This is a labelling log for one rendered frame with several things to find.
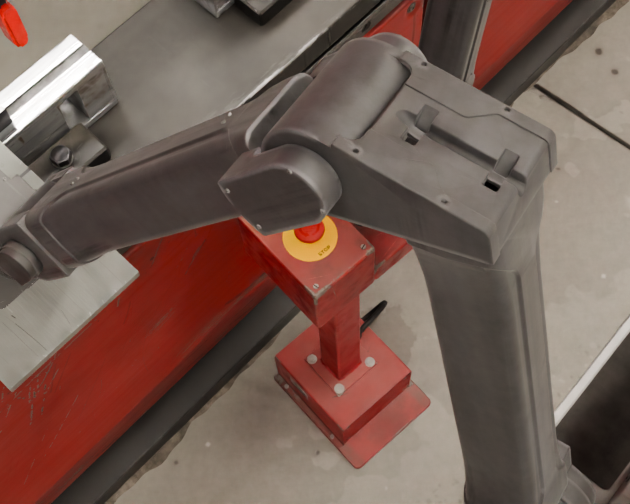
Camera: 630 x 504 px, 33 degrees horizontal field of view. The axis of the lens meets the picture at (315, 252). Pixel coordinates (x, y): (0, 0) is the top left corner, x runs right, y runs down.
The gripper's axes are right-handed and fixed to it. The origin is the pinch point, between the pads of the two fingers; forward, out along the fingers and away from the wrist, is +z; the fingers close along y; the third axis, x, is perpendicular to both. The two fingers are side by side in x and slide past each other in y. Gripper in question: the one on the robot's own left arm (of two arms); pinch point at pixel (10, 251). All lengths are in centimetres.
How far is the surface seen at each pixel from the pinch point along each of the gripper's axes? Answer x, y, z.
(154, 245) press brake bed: 13.3, -16.8, 30.9
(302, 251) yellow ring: 25.3, -28.4, 18.1
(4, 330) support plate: 5.9, 5.7, 4.7
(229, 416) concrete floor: 56, -16, 91
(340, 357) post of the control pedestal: 54, -34, 62
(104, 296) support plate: 10.1, -4.0, 2.0
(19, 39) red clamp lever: -15.1, -14.7, -2.3
